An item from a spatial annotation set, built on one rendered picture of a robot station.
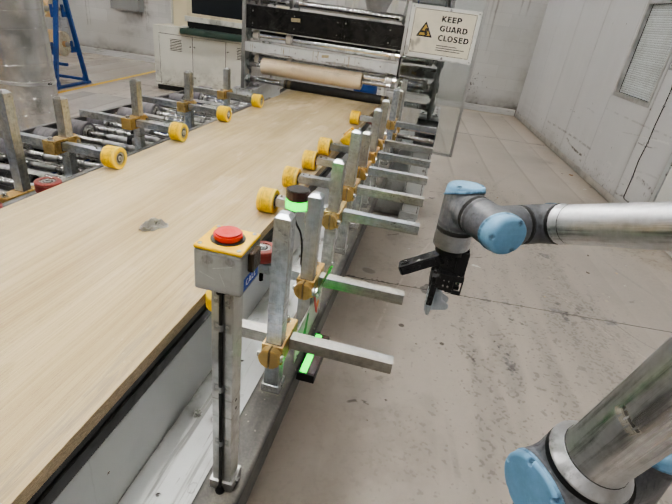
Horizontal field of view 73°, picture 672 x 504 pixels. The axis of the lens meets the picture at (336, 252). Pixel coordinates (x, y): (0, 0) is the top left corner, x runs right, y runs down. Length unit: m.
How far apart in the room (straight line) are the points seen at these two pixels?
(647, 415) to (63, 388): 0.91
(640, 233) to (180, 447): 1.02
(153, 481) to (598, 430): 0.84
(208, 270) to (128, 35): 11.01
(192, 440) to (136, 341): 0.30
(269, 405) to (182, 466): 0.22
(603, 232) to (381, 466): 1.28
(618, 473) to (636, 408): 0.14
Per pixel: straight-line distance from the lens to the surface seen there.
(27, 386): 0.95
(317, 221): 1.15
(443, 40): 3.55
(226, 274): 0.64
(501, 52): 10.23
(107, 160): 1.86
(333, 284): 1.27
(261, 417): 1.10
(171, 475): 1.12
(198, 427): 1.19
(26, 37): 4.99
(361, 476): 1.90
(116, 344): 0.99
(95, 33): 11.97
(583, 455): 0.92
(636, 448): 0.87
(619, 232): 0.98
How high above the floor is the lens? 1.52
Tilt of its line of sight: 28 degrees down
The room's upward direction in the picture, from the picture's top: 8 degrees clockwise
